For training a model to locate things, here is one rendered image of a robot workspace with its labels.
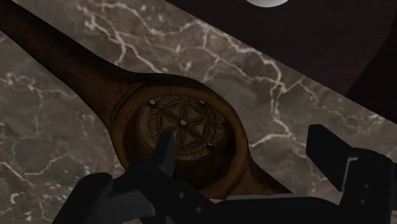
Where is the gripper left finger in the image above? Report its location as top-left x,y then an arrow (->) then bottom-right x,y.
52,131 -> 225,224

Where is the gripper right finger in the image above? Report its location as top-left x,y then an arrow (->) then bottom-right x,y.
305,123 -> 397,224

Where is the carved brown wooden ladle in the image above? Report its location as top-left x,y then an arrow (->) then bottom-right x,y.
0,0 -> 293,200

